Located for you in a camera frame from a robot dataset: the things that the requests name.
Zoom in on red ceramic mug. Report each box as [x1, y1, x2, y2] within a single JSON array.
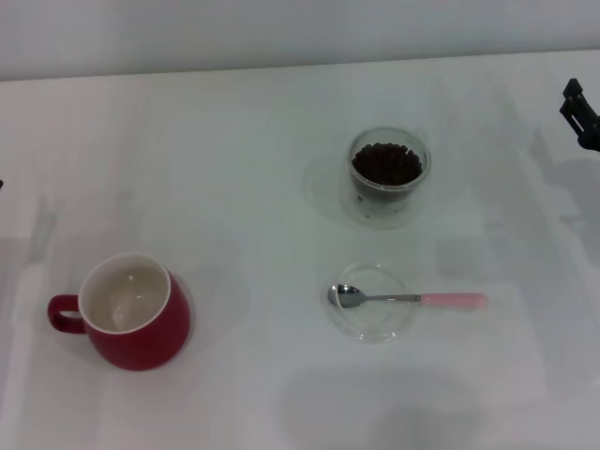
[[46, 252, 192, 372]]

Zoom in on clear glass saucer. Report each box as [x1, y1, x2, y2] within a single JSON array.
[[320, 262, 417, 345]]

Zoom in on pink-handled metal spoon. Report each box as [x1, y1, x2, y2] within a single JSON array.
[[326, 283, 488, 311]]

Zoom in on double-walled glass cup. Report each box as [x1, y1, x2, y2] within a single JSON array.
[[345, 126, 433, 231]]

